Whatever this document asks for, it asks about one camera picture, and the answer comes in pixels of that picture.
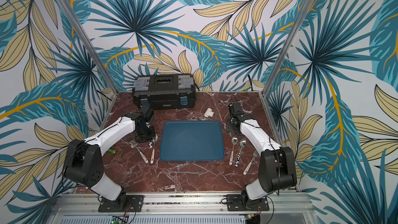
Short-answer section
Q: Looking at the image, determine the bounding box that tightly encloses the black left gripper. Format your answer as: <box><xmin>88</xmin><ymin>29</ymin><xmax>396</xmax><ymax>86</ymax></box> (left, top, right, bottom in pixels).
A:
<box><xmin>135</xmin><ymin>124</ymin><xmax>157</xmax><ymax>144</ymax></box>

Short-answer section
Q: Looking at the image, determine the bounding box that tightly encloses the colourful white handle spoon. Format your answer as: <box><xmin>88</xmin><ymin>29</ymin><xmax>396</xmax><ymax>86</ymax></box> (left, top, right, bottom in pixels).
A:
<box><xmin>150</xmin><ymin>135</ymin><xmax>158</xmax><ymax>164</ymax></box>

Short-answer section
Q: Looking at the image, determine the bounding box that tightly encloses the white handle fork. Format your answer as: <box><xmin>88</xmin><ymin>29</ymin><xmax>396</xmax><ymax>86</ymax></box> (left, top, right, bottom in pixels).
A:
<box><xmin>243</xmin><ymin>151</ymin><xmax>259</xmax><ymax>175</ymax></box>
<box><xmin>130</xmin><ymin>140</ymin><xmax>149</xmax><ymax>163</ymax></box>

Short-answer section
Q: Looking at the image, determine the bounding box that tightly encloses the cow pattern handle spoon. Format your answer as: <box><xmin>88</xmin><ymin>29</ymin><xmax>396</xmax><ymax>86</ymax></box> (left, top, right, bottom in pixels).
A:
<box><xmin>234</xmin><ymin>138</ymin><xmax>247</xmax><ymax>167</ymax></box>

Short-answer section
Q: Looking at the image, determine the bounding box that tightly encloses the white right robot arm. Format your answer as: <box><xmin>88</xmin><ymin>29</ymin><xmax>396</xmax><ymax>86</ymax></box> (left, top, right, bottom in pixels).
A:
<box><xmin>227</xmin><ymin>102</ymin><xmax>297</xmax><ymax>202</ymax></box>

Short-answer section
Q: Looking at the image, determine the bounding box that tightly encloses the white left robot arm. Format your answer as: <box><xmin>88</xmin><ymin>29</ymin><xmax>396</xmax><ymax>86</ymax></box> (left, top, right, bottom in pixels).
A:
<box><xmin>62</xmin><ymin>105</ymin><xmax>156</xmax><ymax>202</ymax></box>

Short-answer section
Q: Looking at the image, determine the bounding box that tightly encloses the white PVC tee fitting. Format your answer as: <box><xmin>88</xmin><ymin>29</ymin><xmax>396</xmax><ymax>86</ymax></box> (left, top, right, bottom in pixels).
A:
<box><xmin>204</xmin><ymin>108</ymin><xmax>215</xmax><ymax>118</ymax></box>

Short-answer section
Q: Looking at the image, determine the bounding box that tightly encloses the green toy drill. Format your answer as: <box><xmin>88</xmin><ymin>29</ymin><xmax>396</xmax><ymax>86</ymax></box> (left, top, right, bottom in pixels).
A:
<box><xmin>107</xmin><ymin>149</ymin><xmax>117</xmax><ymax>155</ymax></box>

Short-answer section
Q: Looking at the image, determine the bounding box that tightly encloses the teal plastic tray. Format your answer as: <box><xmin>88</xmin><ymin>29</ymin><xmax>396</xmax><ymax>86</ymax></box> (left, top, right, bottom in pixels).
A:
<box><xmin>159</xmin><ymin>120</ymin><xmax>224</xmax><ymax>162</ymax></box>

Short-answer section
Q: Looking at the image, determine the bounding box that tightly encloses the black plastic toolbox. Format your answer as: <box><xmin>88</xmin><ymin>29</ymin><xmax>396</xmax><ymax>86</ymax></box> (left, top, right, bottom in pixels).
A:
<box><xmin>132</xmin><ymin>74</ymin><xmax>197</xmax><ymax>110</ymax></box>

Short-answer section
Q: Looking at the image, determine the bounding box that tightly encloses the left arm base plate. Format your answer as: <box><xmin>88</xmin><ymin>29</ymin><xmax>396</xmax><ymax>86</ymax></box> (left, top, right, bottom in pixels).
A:
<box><xmin>98</xmin><ymin>195</ymin><xmax>144</xmax><ymax>213</ymax></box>

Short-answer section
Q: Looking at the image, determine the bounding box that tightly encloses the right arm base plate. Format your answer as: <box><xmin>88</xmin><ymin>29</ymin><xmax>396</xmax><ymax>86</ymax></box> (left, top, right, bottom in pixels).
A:
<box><xmin>226</xmin><ymin>194</ymin><xmax>269</xmax><ymax>212</ymax></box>

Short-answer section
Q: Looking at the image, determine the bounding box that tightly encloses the aluminium front rail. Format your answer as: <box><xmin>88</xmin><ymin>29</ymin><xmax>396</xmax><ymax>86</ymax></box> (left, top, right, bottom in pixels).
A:
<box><xmin>46</xmin><ymin>190</ymin><xmax>319</xmax><ymax>224</ymax></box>

